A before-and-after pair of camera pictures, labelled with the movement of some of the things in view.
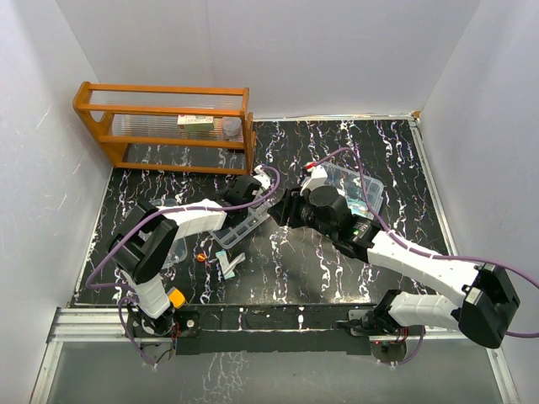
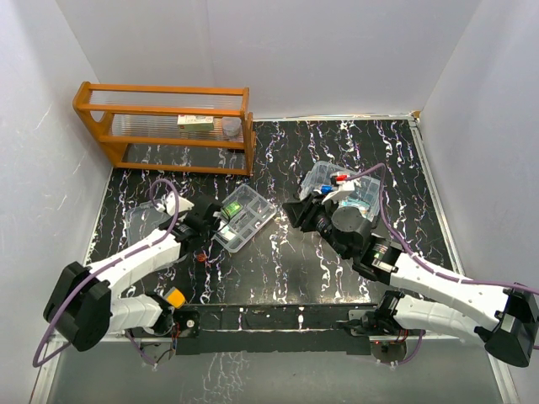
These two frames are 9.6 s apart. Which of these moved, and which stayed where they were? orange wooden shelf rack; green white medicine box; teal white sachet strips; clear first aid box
Moved: teal white sachet strips
Stayed: green white medicine box; orange wooden shelf rack; clear first aid box
